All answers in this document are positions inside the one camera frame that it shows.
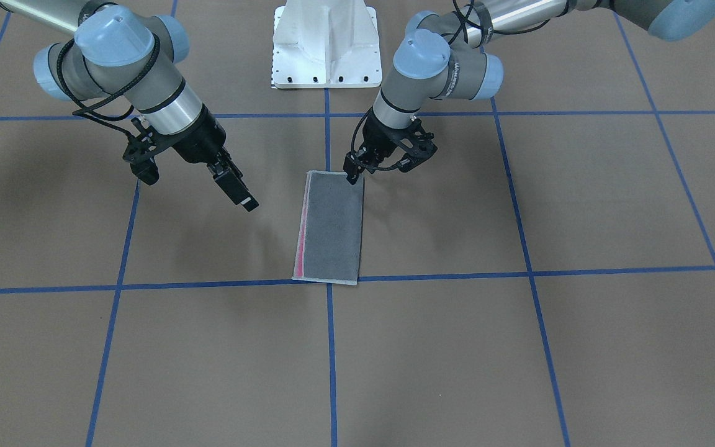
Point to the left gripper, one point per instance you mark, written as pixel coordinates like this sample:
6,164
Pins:
380,139

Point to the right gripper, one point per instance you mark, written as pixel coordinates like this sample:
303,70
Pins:
201,139

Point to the pink and grey towel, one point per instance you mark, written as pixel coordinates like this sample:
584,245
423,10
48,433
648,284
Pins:
328,248

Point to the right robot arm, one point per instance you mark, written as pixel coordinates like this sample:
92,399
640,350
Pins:
120,65

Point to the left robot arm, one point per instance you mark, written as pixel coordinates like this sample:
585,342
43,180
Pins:
440,57

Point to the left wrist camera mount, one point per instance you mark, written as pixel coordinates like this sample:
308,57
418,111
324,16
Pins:
417,143

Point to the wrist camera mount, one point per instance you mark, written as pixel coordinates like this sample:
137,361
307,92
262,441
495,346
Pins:
417,143
142,149

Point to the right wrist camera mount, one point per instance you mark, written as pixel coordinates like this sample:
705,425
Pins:
142,149

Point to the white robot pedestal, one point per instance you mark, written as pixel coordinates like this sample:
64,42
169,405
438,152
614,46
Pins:
325,44

